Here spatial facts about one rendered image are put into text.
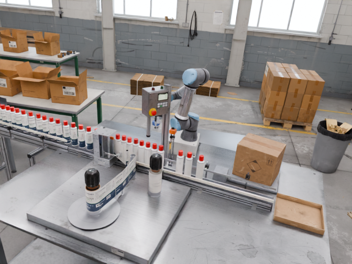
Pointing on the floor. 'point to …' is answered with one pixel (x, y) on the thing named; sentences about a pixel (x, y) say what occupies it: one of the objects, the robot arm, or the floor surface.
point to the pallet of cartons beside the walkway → (289, 95)
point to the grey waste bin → (328, 153)
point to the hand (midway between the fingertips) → (155, 123)
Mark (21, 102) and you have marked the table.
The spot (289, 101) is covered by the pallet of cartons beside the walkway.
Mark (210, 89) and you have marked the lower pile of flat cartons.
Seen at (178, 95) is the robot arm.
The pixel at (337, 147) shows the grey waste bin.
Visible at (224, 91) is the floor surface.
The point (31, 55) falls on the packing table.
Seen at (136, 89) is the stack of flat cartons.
